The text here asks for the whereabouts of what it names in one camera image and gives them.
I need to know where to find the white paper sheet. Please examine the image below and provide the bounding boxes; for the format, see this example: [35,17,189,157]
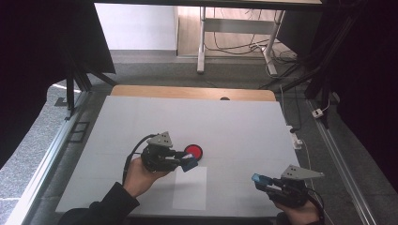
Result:
[171,166,208,211]

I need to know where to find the left hand-held gripper black cable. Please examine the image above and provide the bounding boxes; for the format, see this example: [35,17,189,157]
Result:
[121,133,158,186]

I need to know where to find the aluminium floor rail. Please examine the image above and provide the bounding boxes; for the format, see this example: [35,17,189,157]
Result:
[305,98,380,225]
[4,90,92,225]

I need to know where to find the black floor cables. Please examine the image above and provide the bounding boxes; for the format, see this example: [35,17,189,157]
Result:
[205,8,299,64]

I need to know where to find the person's right hand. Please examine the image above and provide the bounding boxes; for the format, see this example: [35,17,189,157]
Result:
[273,200,322,225]

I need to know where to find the person's left hand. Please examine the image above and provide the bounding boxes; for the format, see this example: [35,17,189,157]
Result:
[122,157,173,199]

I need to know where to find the right hand-held gripper black cable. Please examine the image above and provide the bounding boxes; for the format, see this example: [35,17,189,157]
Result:
[307,187,327,225]

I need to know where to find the black curtain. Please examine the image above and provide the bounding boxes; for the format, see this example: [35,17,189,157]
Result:
[0,0,117,170]
[325,0,398,192]

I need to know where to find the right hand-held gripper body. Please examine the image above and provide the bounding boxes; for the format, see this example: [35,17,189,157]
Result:
[266,164,326,209]

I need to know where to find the white table cover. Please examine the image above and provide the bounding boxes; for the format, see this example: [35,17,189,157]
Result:
[55,95,311,218]

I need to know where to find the hand-held gripper black cable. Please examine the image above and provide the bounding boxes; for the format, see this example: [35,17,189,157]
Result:
[121,133,158,186]
[307,187,327,225]

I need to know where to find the blue stamp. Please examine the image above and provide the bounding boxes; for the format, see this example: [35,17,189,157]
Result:
[179,153,199,173]

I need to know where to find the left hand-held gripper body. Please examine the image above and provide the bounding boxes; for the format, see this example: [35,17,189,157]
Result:
[140,130,186,173]

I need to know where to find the thin white cable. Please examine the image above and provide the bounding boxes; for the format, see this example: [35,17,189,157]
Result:
[300,140,332,225]

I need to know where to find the black metal stand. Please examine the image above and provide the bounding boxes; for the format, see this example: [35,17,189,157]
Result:
[258,0,360,129]
[54,43,118,122]

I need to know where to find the white metal desk frame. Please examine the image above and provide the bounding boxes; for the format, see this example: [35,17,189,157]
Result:
[196,6,287,77]

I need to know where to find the round red ink pad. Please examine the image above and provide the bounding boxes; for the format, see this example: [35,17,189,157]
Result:
[183,143,204,162]

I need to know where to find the blue stamp cap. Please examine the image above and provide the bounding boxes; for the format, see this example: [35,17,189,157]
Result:
[251,172,272,186]

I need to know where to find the white power strip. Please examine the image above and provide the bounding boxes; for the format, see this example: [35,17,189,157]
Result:
[286,125,304,151]

